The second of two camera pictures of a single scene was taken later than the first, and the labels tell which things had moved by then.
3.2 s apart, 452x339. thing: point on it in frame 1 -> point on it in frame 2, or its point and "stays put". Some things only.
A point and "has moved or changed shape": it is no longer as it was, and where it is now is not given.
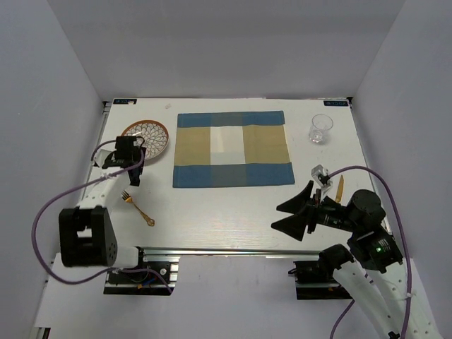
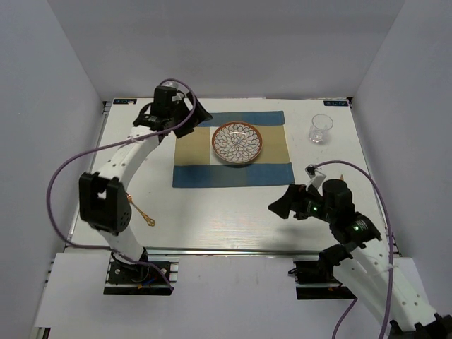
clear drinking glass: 320,123 stays put
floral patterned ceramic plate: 156,137 has moved or changed shape
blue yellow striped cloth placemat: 232,149 stays put
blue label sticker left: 124,101 stays put
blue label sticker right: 335,103 stays put
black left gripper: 136,180 -> 200,116
